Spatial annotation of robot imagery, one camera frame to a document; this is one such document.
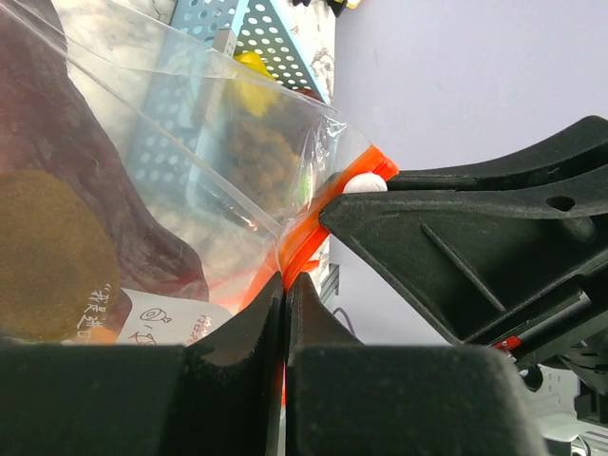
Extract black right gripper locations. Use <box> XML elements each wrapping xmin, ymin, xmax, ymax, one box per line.
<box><xmin>318</xmin><ymin>187</ymin><xmax>608</xmax><ymax>428</ymax></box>

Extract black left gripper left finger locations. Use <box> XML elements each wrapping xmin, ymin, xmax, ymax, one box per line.
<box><xmin>1</xmin><ymin>276</ymin><xmax>285</xmax><ymax>455</ymax></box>

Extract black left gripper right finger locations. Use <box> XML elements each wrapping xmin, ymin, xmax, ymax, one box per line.
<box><xmin>286</xmin><ymin>275</ymin><xmax>547</xmax><ymax>455</ymax></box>

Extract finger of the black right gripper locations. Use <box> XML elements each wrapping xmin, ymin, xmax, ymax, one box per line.
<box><xmin>389</xmin><ymin>115</ymin><xmax>607</xmax><ymax>191</ymax></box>

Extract brown kiwi fruit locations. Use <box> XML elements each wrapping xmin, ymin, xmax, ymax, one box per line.
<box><xmin>1</xmin><ymin>170</ymin><xmax>121</xmax><ymax>342</ymax></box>

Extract clear zip bag orange zipper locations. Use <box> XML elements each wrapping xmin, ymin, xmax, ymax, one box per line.
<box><xmin>0</xmin><ymin>0</ymin><xmax>400</xmax><ymax>348</ymax></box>

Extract red and orange meat slab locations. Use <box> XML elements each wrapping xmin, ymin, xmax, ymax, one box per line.
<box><xmin>0</xmin><ymin>0</ymin><xmax>210</xmax><ymax>305</ymax></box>

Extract brown nugget cluster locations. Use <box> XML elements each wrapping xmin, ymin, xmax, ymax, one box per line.
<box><xmin>219</xmin><ymin>120</ymin><xmax>306</xmax><ymax>218</ymax></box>

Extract yellow lemon fruit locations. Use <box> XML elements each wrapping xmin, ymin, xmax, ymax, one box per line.
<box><xmin>234</xmin><ymin>52</ymin><xmax>279</xmax><ymax>117</ymax></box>

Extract light blue perforated plastic basket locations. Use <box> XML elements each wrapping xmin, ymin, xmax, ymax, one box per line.
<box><xmin>126</xmin><ymin>1</ymin><xmax>328</xmax><ymax>210</ymax></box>

